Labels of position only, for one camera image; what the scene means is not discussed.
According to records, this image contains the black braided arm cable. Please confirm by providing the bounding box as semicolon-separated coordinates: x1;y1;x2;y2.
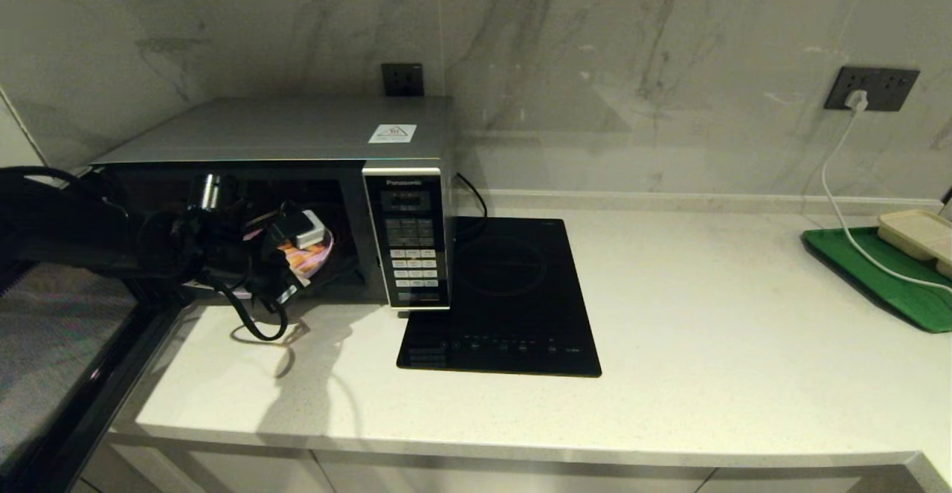
199;274;291;344

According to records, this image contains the silver Panasonic microwave oven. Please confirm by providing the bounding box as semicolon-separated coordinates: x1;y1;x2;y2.
93;97;460;310

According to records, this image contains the microwave door with dark glass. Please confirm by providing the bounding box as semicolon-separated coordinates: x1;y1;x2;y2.
0;170;190;493

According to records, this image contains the lilac round plate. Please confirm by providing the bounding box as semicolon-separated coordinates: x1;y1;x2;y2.
277;231;335;283

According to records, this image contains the wide dark wall socket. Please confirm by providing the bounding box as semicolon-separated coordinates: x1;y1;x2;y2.
823;66;921;113

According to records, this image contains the green plastic tray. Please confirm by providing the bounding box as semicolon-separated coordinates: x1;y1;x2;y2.
800;225;952;332

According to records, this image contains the grey cabinet front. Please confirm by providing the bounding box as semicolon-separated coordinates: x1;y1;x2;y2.
74;441;335;493
692;463;927;493
312;445;716;493

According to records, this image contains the white cable with plug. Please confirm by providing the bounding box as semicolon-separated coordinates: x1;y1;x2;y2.
820;89;952;297

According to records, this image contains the beige lunch container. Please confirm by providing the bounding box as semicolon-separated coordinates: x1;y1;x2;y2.
875;209;952;282

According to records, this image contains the white triangle warning sticker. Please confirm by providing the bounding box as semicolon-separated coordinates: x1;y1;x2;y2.
369;124;417;144

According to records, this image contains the black induction cooktop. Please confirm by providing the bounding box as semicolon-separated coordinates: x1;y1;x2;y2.
396;216;602;378

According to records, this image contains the small dark wall socket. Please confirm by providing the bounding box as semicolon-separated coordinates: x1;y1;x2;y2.
382;62;426;98

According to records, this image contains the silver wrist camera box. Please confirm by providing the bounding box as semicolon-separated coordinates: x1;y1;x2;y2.
285;209;329;251

